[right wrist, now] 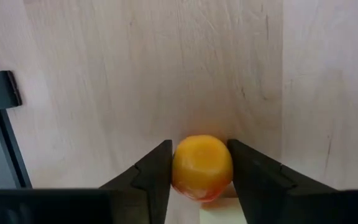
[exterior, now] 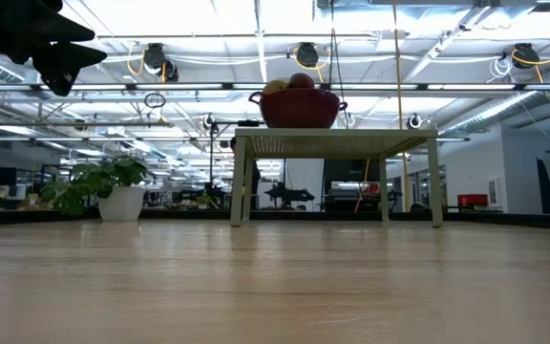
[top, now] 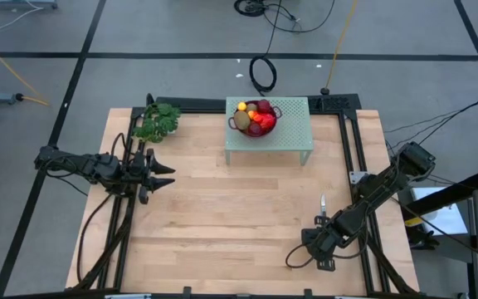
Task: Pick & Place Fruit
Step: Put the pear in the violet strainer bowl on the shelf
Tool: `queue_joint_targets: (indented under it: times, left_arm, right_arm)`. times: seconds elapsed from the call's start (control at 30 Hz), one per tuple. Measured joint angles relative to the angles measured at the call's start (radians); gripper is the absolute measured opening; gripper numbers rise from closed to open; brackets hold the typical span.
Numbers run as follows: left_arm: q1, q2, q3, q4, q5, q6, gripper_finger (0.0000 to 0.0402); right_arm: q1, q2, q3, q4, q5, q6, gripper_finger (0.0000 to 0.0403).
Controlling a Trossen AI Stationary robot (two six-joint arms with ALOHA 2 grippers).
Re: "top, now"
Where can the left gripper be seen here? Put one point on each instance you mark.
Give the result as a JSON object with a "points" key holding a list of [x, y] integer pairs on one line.
{"points": [[141, 174]]}

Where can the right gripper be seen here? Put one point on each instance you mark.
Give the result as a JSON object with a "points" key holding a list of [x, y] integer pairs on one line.
{"points": [[320, 241]]}

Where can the olive-brown round fruit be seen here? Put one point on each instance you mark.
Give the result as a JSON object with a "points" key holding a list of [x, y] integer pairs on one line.
{"points": [[242, 120]]}

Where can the magenta colander bowl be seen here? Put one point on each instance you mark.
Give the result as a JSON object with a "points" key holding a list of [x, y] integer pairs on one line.
{"points": [[269, 130]]}

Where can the dark red pointed fruit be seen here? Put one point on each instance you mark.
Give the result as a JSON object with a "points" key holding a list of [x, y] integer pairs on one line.
{"points": [[255, 129]]}

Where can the yellow-orange mango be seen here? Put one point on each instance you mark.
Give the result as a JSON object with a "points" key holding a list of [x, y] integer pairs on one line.
{"points": [[242, 106]]}

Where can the small orange fruit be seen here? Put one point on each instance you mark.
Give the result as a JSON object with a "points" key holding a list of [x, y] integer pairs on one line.
{"points": [[251, 114]]}

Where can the red-orange peach with stem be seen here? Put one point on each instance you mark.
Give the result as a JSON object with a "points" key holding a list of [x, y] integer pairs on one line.
{"points": [[258, 118]]}

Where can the large dark red fruit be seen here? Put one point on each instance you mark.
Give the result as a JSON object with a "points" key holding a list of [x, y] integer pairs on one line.
{"points": [[264, 106]]}

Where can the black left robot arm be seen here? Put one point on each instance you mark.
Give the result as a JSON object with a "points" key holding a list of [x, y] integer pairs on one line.
{"points": [[85, 166]]}

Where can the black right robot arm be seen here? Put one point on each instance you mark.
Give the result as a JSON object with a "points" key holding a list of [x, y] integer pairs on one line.
{"points": [[380, 189]]}

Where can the green leafy plant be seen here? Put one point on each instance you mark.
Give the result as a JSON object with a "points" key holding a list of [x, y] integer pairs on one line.
{"points": [[156, 122]]}

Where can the pale green perforated metal shelf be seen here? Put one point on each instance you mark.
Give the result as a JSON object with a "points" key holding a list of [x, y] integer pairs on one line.
{"points": [[295, 133]]}

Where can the white box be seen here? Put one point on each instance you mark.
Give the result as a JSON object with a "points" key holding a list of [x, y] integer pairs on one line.
{"points": [[442, 216]]}

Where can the black table frame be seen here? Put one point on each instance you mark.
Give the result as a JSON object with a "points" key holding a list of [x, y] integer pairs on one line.
{"points": [[193, 104]]}

